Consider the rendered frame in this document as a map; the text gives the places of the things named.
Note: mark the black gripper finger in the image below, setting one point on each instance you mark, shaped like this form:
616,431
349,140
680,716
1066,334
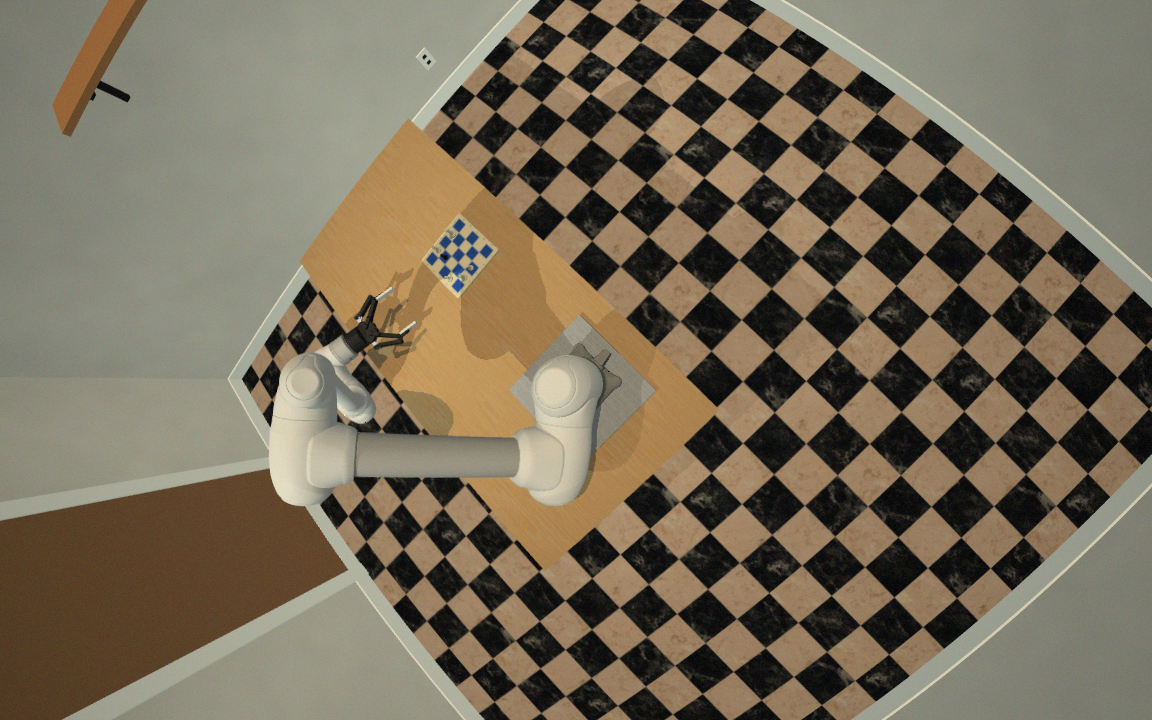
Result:
372,303
403,332

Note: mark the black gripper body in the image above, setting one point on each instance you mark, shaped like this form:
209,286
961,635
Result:
358,339

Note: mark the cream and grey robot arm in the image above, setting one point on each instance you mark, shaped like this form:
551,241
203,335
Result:
310,452

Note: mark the blue and cream chessboard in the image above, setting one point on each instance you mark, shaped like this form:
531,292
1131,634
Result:
469,246

